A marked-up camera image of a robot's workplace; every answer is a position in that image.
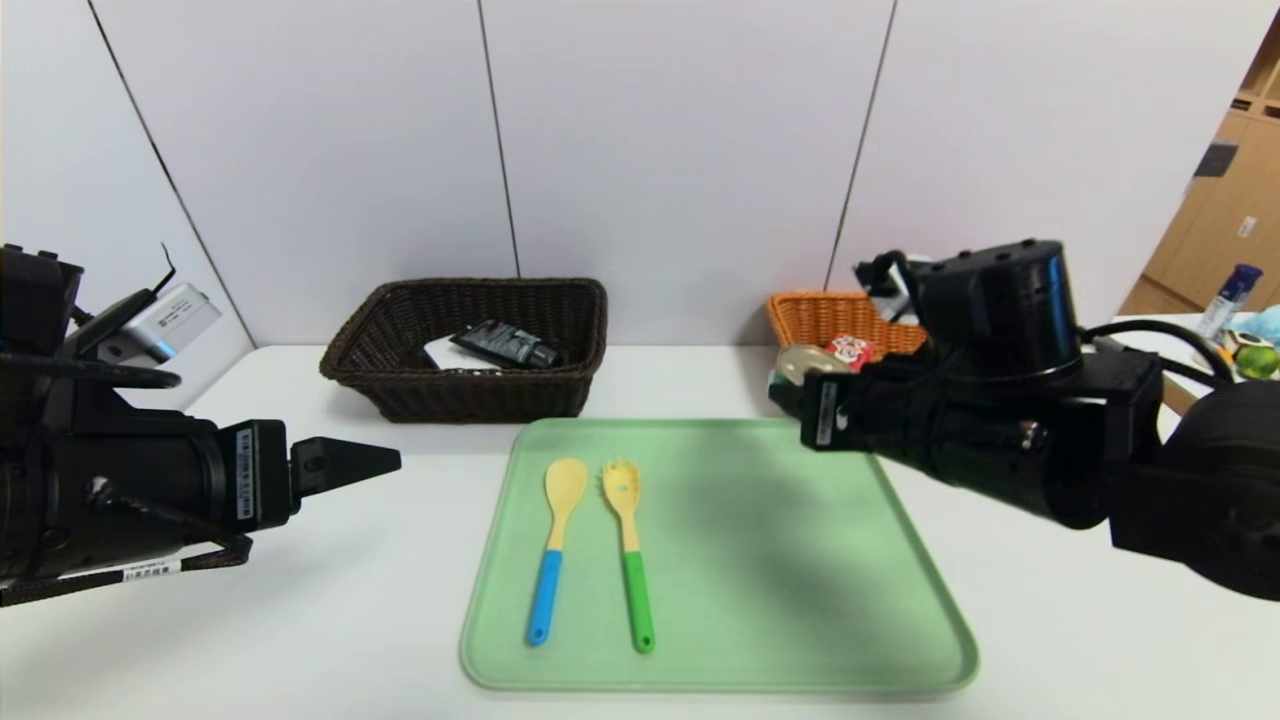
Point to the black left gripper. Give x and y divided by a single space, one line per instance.
255 473

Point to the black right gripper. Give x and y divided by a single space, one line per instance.
826 412

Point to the tin can with gold lid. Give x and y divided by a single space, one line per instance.
805 362

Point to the red drink carton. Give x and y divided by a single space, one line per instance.
852 350

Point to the white rectangular case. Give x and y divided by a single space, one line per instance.
445 355

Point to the dark green squeeze tube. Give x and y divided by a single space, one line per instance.
500 343

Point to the orange and black left arm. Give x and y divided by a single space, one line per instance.
100 480

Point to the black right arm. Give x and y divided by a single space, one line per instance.
1200 480

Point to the orange wicker basket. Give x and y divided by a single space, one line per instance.
830 315

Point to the dark brown wicker basket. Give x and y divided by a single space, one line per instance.
480 400

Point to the light green plastic tray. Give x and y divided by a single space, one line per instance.
750 600

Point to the white side table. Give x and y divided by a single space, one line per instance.
1180 345

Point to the blue capped spray bottle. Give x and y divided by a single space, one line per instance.
1228 303

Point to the light wooden cabinet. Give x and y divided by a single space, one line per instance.
1220 230

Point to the green toy fruit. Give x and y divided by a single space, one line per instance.
1262 362

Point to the light blue plush toy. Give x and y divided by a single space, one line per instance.
1268 323

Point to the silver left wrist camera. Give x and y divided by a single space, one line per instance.
165 320

